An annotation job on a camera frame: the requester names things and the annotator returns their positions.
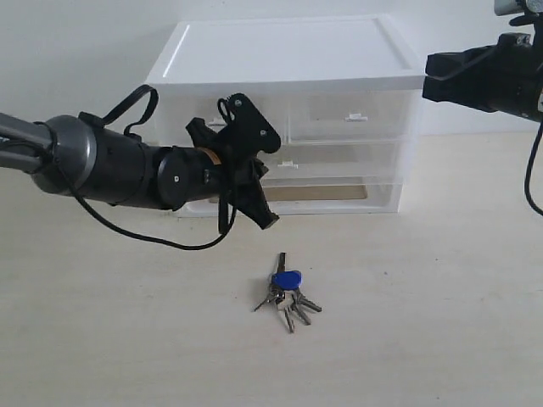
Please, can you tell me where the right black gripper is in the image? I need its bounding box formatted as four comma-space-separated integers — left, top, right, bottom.
423, 33, 542, 122

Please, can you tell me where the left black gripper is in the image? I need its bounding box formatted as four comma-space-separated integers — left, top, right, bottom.
186, 118, 279, 230

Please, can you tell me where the clear wide drawer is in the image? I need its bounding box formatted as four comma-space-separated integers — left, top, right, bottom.
258, 141, 413, 187

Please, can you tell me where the key bunch with blue tag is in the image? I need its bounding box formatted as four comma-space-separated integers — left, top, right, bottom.
252, 252, 322, 334

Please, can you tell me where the white plastic drawer cabinet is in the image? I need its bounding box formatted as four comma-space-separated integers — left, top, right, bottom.
147, 14, 423, 215

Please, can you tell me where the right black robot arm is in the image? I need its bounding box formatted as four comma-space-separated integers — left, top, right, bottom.
423, 33, 542, 122

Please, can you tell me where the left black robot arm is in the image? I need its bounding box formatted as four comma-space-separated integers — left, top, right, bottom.
1, 114, 281, 230

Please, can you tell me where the clear top left drawer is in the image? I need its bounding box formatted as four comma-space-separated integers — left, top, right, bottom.
154, 93, 288, 147

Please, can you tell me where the clear top right drawer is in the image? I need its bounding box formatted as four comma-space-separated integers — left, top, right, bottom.
289, 91, 415, 144

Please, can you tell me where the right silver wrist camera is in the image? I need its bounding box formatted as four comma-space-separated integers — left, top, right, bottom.
493, 0, 542, 26

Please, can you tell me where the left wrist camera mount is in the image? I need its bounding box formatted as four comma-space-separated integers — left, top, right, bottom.
217, 92, 282, 161

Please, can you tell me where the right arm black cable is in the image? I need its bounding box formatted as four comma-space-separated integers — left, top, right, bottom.
523, 122, 543, 218

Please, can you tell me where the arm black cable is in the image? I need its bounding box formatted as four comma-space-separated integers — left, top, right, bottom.
523, 122, 543, 218
0, 84, 238, 251

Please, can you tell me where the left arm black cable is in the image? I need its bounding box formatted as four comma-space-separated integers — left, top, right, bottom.
0, 84, 238, 251

